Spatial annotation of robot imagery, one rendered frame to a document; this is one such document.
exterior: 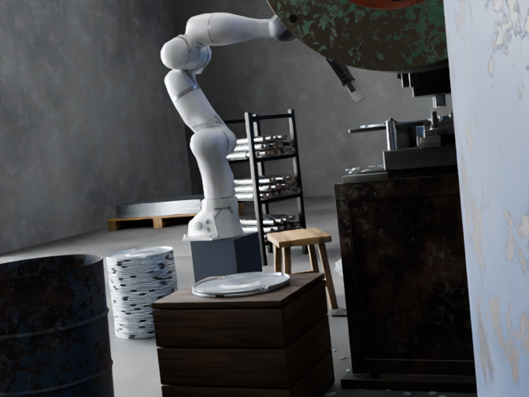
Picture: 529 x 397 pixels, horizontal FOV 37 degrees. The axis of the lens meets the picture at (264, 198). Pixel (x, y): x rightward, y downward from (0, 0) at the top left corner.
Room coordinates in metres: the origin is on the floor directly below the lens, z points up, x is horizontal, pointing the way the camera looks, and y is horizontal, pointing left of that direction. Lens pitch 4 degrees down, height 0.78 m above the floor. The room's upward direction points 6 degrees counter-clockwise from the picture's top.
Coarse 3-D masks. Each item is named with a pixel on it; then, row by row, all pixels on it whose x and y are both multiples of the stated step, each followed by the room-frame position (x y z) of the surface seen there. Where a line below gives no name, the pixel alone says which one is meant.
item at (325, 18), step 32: (288, 0) 2.19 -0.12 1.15; (320, 0) 2.15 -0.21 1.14; (320, 32) 2.16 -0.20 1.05; (352, 32) 2.12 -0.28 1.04; (384, 32) 2.08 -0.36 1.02; (416, 32) 2.05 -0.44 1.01; (352, 64) 2.12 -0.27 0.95; (384, 64) 2.09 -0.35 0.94; (416, 64) 2.05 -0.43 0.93; (448, 64) 2.15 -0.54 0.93
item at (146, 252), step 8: (144, 248) 3.53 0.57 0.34; (152, 248) 3.52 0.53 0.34; (160, 248) 3.49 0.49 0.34; (168, 248) 3.45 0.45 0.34; (112, 256) 3.39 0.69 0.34; (120, 256) 3.36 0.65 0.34; (128, 256) 3.33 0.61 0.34; (136, 256) 3.31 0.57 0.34; (144, 256) 3.28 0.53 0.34; (152, 256) 3.26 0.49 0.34
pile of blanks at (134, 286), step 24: (120, 264) 3.30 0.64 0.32; (144, 264) 3.24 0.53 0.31; (168, 264) 3.32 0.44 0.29; (120, 288) 3.30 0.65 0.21; (144, 288) 3.24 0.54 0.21; (168, 288) 3.30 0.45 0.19; (120, 312) 3.27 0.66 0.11; (144, 312) 3.24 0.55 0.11; (120, 336) 3.29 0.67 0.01; (144, 336) 3.24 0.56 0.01
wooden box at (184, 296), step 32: (288, 288) 2.20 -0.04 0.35; (320, 288) 2.35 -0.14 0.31; (160, 320) 2.19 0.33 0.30; (192, 320) 2.15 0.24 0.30; (224, 320) 2.11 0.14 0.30; (256, 320) 2.07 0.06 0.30; (288, 320) 2.08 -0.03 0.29; (320, 320) 2.33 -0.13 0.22; (160, 352) 2.19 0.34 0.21; (192, 352) 2.15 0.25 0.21; (224, 352) 2.12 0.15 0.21; (256, 352) 2.08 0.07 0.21; (288, 352) 2.06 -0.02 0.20; (320, 352) 2.29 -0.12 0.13; (192, 384) 2.16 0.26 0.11; (224, 384) 2.12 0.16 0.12; (256, 384) 2.08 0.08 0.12; (288, 384) 2.05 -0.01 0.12; (320, 384) 2.27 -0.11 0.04
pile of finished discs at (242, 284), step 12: (228, 276) 2.43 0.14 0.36; (240, 276) 2.41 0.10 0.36; (252, 276) 2.39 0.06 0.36; (264, 276) 2.37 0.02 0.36; (276, 276) 2.39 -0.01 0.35; (288, 276) 2.31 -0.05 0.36; (192, 288) 2.27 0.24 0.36; (204, 288) 2.28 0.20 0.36; (216, 288) 2.25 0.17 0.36; (228, 288) 2.24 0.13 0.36; (240, 288) 2.22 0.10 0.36; (252, 288) 2.20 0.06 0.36; (264, 288) 2.18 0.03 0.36; (276, 288) 2.20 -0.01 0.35
